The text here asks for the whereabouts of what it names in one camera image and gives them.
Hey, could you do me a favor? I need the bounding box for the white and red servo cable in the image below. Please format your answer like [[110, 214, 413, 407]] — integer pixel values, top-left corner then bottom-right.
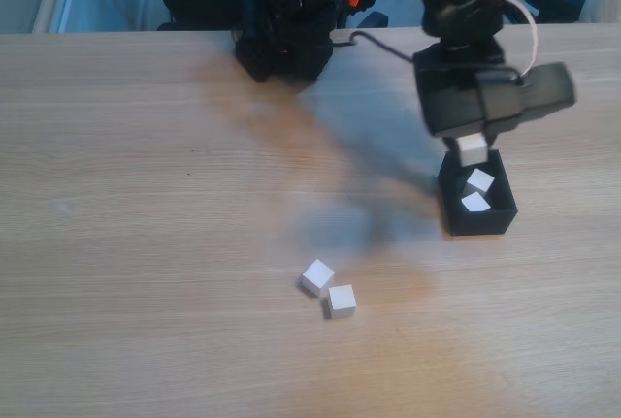
[[448, 0, 540, 78]]

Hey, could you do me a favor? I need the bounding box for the white cube block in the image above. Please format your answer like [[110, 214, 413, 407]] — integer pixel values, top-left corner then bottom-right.
[[301, 258, 337, 299], [324, 283, 358, 321], [460, 192, 491, 214], [457, 133, 489, 168], [464, 168, 497, 195]]

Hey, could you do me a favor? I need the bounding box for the black webcam cable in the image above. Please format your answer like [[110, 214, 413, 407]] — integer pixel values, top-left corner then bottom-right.
[[331, 29, 419, 66]]

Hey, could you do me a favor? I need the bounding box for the black open box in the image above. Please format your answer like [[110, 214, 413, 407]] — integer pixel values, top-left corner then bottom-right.
[[436, 147, 519, 238]]

